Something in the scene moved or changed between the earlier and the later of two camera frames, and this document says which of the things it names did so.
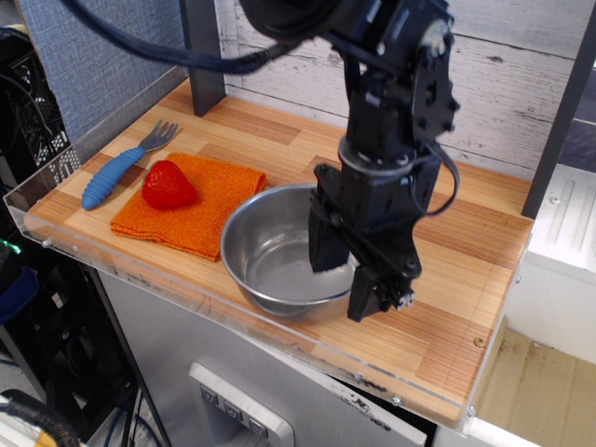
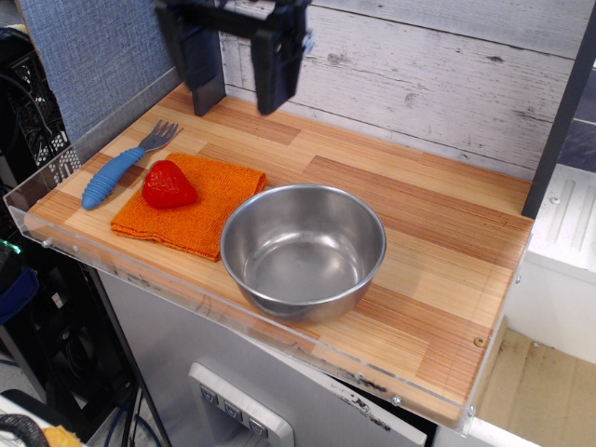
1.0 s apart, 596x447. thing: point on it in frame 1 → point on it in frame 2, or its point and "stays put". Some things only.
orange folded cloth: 195,227 stays put
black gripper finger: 329,244 → 196,41
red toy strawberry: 167,186 stays put
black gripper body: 376,199 → 286,18
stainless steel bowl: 265,244 stays put
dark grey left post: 202,33 stays put
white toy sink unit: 552,297 stays put
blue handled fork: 104,180 stays put
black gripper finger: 372,291 → 277,56
